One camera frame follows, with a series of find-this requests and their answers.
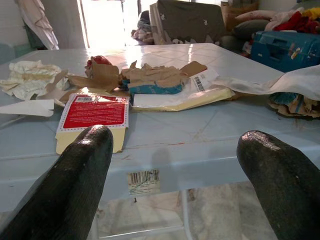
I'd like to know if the light blue plastic table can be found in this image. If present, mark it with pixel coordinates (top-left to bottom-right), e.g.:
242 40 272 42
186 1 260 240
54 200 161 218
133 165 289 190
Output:
0 42 320 240

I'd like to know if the hanging white cloth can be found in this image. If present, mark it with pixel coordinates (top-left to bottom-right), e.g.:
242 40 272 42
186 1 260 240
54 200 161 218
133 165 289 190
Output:
14 0 60 51

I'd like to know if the blue plastic case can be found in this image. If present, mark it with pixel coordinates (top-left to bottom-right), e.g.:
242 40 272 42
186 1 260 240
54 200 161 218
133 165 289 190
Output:
250 30 320 73

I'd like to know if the white barcode label paper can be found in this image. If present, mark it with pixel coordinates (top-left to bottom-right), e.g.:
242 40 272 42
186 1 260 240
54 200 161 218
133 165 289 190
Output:
189 67 220 93

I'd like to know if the olive green covered chair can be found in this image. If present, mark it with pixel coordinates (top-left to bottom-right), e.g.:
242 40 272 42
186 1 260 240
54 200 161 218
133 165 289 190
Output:
149 0 226 45

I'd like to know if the white plastic bag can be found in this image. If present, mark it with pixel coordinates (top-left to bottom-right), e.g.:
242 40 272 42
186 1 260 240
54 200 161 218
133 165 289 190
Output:
212 64 320 101

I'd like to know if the torn brown teal cardboard piece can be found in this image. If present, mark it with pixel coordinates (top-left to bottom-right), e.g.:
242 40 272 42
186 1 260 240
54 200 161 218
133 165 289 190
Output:
119 59 208 95

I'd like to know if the white paper scrap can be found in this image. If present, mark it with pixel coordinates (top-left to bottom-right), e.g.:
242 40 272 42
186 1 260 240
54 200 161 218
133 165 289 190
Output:
0 99 55 118

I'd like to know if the pink pillow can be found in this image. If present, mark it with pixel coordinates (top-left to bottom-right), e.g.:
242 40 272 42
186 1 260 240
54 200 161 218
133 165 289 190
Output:
234 9 277 21

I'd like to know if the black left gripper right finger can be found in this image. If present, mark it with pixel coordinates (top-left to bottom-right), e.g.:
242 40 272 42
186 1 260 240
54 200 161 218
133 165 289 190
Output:
236 129 320 240

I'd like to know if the crumpled cream paper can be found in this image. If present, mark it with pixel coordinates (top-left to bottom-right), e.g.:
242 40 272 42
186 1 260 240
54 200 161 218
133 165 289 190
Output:
0 59 71 101

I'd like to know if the red crumpled wrapper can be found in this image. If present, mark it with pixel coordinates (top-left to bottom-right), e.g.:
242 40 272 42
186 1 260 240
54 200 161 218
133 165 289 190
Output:
84 55 113 69

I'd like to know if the pale yellow envelope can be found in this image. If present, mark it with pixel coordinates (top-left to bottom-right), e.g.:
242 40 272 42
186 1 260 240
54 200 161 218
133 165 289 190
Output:
131 86 236 113

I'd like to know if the mixed clothes heap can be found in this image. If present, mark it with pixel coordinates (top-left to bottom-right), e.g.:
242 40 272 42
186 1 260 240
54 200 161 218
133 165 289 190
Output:
130 9 154 44

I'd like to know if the grey cushion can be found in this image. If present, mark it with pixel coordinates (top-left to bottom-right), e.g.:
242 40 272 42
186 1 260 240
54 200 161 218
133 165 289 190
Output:
232 19 270 40

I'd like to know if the red white printed cardboard piece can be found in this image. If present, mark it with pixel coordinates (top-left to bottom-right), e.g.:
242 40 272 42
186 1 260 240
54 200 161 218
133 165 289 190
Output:
55 93 131 155

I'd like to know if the crumpled teal brown paper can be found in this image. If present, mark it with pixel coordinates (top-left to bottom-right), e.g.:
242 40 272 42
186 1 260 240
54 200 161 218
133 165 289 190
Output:
268 91 320 119

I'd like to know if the red yellow clothes pile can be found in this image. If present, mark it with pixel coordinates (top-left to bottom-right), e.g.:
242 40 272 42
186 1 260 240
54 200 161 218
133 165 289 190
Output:
264 6 320 35

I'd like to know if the barcode sticker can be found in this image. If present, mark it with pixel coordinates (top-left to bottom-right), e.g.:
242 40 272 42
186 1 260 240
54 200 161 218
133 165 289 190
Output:
127 169 161 196

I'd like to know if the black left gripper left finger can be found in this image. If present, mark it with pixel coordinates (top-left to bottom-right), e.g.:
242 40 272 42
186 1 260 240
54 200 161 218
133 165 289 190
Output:
0 124 114 240

